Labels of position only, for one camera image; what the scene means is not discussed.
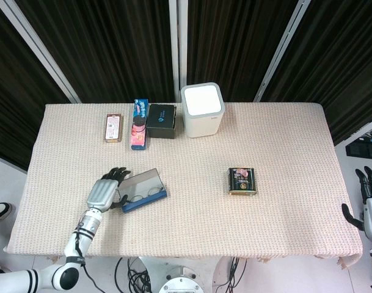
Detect white square trash bin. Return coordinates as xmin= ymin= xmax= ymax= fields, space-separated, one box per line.
xmin=180 ymin=82 xmax=225 ymax=139

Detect black gold luncheon meat can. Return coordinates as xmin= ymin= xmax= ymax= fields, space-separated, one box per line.
xmin=228 ymin=167 xmax=259 ymax=196

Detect brown small packet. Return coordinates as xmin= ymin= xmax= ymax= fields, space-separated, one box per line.
xmin=104 ymin=113 xmax=125 ymax=143

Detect grey aluminium frame post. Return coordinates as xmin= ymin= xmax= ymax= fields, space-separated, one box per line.
xmin=0 ymin=0 xmax=81 ymax=103
xmin=254 ymin=0 xmax=312 ymax=103
xmin=169 ymin=0 xmax=189 ymax=103

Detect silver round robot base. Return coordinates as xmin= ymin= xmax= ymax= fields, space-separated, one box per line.
xmin=158 ymin=266 xmax=204 ymax=293

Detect thin metal-frame eyeglasses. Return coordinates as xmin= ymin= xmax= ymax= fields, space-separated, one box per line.
xmin=129 ymin=187 xmax=165 ymax=204

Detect blue pink cookie box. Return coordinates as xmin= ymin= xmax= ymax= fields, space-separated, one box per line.
xmin=129 ymin=98 xmax=150 ymax=151

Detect beige textured tablecloth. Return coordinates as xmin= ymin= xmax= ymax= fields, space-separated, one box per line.
xmin=4 ymin=102 xmax=364 ymax=271

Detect black pleated curtain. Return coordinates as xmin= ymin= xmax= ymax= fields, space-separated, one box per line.
xmin=0 ymin=0 xmax=372 ymax=172

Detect blue glasses case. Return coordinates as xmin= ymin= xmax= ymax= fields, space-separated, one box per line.
xmin=116 ymin=168 xmax=169 ymax=214

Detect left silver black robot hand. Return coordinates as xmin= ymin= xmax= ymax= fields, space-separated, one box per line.
xmin=86 ymin=167 xmax=132 ymax=214

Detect black cable bundle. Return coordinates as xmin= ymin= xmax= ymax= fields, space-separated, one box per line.
xmin=114 ymin=257 xmax=153 ymax=293
xmin=214 ymin=257 xmax=247 ymax=293

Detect black cardboard box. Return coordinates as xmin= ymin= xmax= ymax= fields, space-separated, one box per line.
xmin=146 ymin=103 xmax=178 ymax=140

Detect black equipment rack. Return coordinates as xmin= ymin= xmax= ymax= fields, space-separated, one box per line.
xmin=345 ymin=134 xmax=372 ymax=159

